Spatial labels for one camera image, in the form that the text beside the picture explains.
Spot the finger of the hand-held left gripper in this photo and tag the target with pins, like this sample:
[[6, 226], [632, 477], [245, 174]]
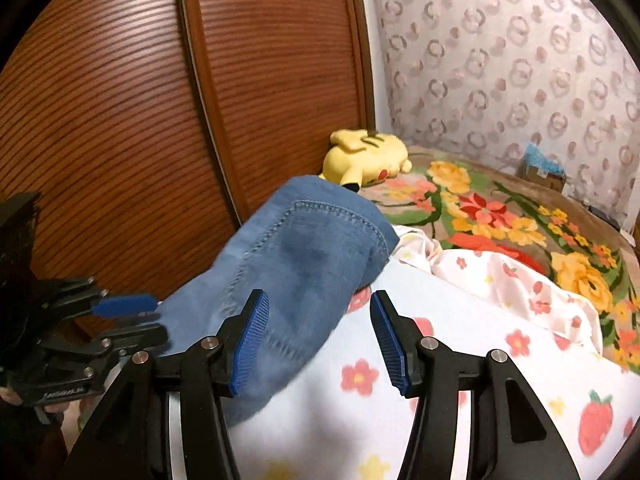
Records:
[[140, 337], [125, 305]]

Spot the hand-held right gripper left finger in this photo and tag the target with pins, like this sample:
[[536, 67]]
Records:
[[250, 340]]

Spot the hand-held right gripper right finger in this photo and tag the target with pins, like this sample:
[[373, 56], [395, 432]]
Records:
[[390, 345]]

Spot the blue denim pants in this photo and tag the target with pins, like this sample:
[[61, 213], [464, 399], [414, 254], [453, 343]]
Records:
[[300, 260]]

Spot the person's left forearm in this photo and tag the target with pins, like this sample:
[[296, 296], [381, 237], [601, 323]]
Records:
[[25, 450]]

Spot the person's left hand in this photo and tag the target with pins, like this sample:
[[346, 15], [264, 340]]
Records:
[[52, 410]]

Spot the white floral bed sheet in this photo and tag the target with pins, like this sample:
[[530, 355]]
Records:
[[475, 310]]

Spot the brown flowered blanket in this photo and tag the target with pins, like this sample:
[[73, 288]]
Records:
[[500, 210]]

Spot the yellow plush toy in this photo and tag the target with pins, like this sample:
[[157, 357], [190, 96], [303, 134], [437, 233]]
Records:
[[365, 155]]

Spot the wooden louvred wardrobe door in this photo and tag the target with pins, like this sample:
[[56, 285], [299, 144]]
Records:
[[280, 60], [100, 110]]

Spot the cardboard box with blue bag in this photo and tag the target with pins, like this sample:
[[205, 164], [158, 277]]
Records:
[[542, 177]]

